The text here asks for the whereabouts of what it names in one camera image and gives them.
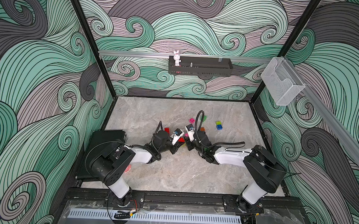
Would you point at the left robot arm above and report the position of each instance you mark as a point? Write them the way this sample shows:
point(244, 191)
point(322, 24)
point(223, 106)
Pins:
point(108, 156)

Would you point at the pink white small toy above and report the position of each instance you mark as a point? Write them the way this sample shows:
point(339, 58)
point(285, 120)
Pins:
point(128, 168)

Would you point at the black wall shelf tray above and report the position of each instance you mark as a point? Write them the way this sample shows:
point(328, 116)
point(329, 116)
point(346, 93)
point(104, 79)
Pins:
point(201, 66)

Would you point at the clear plastic wall box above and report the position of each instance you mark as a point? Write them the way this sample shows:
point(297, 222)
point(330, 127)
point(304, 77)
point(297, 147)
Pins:
point(282, 81)

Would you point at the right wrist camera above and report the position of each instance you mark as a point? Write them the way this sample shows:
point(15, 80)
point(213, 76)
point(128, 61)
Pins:
point(190, 132)

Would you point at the white rabbit figurine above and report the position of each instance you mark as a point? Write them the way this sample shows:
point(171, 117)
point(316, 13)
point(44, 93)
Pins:
point(177, 58)

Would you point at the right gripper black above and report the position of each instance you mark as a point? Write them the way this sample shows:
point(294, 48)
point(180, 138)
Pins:
point(188, 144)

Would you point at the white slotted cable duct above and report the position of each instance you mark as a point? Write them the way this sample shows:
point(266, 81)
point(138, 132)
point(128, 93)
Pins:
point(80, 213)

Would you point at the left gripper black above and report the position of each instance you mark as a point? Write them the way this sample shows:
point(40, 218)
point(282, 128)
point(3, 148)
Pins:
point(175, 147)

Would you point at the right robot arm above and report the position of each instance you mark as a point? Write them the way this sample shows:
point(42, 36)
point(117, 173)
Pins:
point(265, 169)

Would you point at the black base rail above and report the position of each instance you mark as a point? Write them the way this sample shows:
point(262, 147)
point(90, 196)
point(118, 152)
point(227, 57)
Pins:
point(230, 202)

